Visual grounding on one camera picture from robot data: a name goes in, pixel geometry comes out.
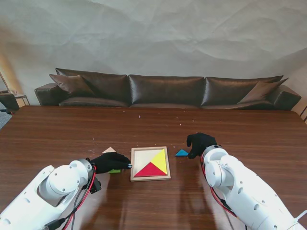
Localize red black left arm cables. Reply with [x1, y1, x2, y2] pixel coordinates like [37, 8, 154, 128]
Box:
[44, 164, 98, 230]

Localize brown throw cushion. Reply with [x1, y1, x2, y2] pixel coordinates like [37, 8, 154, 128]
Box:
[236, 78, 289, 105]
[49, 74, 96, 98]

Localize dark brown leather sofa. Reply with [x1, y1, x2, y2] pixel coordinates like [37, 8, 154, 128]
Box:
[34, 68, 302, 111]

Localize large red tangram triangle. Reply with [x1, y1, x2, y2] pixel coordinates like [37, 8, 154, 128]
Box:
[134, 161, 166, 177]

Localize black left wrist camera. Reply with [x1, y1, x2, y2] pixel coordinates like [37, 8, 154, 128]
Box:
[92, 176, 102, 194]

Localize light wooden square tray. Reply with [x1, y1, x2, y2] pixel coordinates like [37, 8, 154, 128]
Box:
[129, 146, 171, 182]

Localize black chair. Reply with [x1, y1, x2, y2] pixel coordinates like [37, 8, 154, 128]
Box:
[0, 92, 20, 115]

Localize white cable tie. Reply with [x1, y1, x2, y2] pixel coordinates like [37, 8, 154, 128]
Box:
[294, 210, 307, 224]

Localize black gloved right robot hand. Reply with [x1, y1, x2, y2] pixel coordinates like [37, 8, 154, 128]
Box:
[186, 133, 221, 160]

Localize large yellow tangram triangle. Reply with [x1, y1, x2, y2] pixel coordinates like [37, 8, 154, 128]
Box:
[150, 149, 167, 175]

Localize white crumpled backdrop sheet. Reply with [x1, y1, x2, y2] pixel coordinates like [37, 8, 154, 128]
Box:
[0, 0, 307, 113]

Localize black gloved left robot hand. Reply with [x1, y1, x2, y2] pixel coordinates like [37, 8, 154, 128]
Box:
[90, 151, 133, 173]

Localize small metal side table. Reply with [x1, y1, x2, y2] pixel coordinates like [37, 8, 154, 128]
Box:
[13, 90, 31, 106]

